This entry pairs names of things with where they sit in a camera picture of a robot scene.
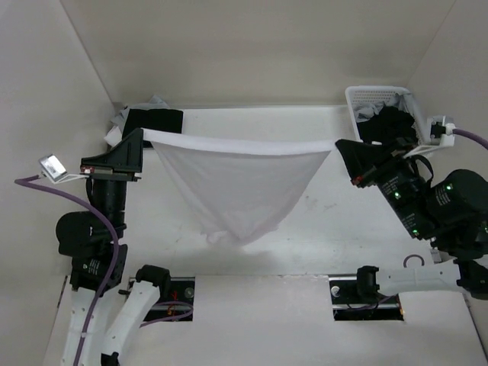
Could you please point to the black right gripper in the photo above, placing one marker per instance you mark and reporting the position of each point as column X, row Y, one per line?
column 363, row 162

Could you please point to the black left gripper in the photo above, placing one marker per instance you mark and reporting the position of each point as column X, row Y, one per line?
column 124, row 161

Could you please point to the light pink tank top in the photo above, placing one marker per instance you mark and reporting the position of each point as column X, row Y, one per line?
column 239, row 190

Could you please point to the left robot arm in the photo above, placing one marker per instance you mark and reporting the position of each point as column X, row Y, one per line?
column 91, row 238

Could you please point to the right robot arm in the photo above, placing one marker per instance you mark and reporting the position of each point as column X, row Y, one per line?
column 452, row 215

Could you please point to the folded white tank top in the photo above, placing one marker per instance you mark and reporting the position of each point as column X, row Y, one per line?
column 114, row 136

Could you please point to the crumpled black tank top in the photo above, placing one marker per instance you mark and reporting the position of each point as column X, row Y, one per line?
column 390, row 123

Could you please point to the crumpled grey tank top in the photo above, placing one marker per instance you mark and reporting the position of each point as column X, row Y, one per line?
column 366, row 112

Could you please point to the folded black tank top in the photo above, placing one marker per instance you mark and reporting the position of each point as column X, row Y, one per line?
column 164, row 120

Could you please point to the folded grey tank top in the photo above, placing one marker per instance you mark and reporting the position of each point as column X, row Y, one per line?
column 120, row 118

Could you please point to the white perforated plastic basket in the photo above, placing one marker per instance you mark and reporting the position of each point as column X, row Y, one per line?
column 352, row 92

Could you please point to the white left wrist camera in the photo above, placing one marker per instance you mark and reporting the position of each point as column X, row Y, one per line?
column 55, row 171

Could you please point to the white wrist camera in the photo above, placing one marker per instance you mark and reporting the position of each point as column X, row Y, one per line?
column 433, row 134
column 55, row 171

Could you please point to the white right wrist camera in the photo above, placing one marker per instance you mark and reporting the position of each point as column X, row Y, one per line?
column 433, row 134

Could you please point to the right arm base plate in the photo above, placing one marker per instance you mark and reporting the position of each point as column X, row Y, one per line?
column 349, row 305

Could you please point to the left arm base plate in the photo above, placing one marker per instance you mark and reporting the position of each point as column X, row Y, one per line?
column 177, row 304

